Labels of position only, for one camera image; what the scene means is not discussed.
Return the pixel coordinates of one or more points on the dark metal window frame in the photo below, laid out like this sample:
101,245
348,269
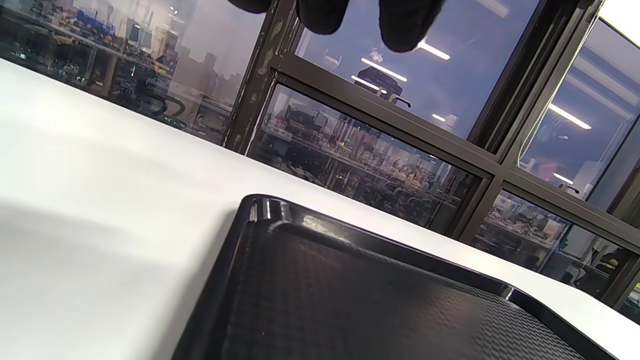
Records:
380,107

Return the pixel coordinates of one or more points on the black textured tray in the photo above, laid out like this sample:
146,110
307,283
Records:
375,300

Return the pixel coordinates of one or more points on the person's left hand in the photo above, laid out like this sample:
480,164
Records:
405,25

